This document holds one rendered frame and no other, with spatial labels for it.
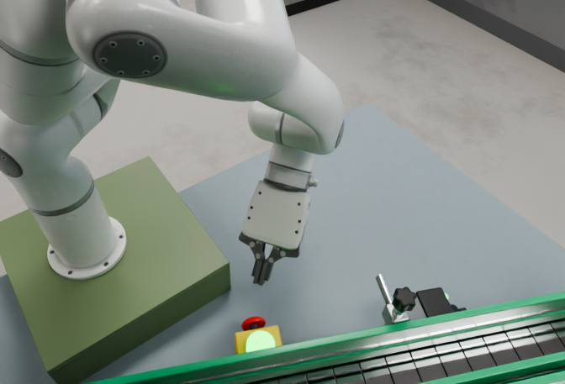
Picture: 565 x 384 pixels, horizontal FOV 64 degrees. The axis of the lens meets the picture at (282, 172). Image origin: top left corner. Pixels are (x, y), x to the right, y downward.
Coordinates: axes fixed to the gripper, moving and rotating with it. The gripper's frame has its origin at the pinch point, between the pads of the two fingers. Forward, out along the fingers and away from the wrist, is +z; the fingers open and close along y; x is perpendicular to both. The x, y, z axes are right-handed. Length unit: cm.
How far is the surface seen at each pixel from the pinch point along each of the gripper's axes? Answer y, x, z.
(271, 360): -7.2, 20.4, 4.6
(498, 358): -37.0, 6.4, -0.1
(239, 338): -0.4, 7.5, 8.9
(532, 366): -37.6, 15.3, -3.0
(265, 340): -4.6, 9.7, 7.0
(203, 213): 17.6, -15.8, -3.8
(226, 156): 51, -129, -11
